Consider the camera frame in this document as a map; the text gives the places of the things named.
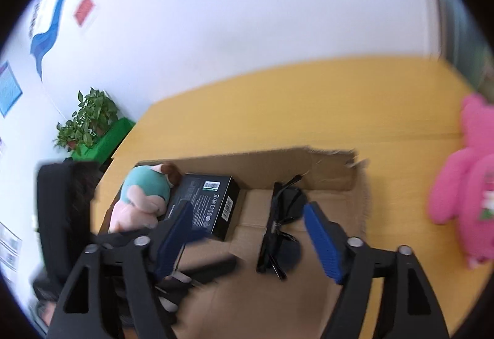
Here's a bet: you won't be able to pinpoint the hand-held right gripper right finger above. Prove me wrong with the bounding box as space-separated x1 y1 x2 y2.
303 202 450 339

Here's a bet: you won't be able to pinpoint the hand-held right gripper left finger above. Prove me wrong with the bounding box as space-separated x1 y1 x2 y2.
45 202 209 339

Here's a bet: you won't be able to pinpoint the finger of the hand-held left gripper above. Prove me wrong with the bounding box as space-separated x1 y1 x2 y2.
175 256 239 283
94 225 159 248

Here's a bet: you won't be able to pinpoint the black sunglasses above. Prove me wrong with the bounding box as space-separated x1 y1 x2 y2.
256 174 310 280

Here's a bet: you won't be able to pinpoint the cardboard box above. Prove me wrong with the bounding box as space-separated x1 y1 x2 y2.
93 146 372 339

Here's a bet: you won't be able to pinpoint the black product box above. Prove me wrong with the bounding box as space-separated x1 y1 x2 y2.
164 173 242 241

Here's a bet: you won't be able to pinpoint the teal and pink plush pig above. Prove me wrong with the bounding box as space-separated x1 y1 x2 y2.
109 162 183 234

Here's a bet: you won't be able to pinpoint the green potted plant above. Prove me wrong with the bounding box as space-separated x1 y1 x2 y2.
73 87 119 140
53 121 94 155

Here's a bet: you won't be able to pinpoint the green cabinet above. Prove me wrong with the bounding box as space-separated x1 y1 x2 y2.
70 118 137 163

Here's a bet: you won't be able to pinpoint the wooden desk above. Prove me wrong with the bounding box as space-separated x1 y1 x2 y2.
98 54 492 339

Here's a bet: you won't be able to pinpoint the pink plush toy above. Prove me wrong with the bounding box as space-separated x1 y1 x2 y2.
428 92 494 271

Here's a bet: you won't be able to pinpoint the white paper wall notice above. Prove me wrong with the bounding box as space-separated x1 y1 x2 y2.
0 220 23 273

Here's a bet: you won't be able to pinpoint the blue framed wall notice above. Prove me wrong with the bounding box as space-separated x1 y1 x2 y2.
0 60 23 118

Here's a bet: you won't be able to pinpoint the blue wave wall decal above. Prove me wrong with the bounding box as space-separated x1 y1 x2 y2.
28 0 118 82

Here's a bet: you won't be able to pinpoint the red wall poster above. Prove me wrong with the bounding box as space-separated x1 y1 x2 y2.
73 0 97 28

